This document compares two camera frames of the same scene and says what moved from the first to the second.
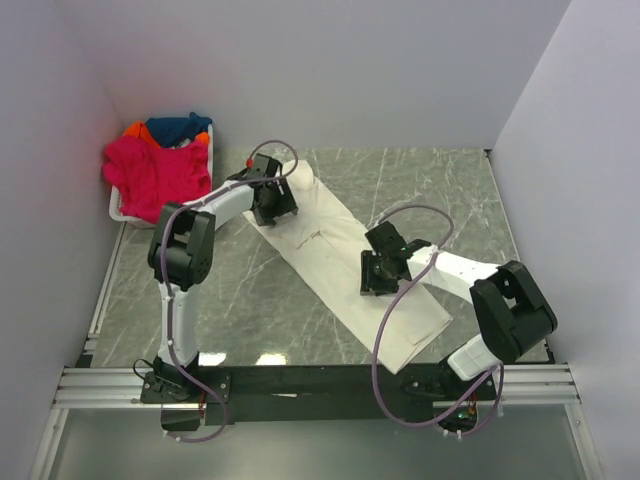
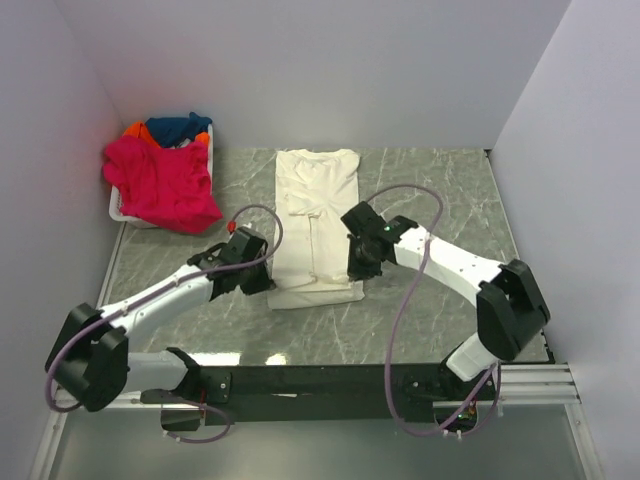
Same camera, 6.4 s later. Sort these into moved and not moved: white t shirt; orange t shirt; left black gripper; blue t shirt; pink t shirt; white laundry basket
Moved: left black gripper; white t shirt
Not moved: pink t shirt; orange t shirt; white laundry basket; blue t shirt
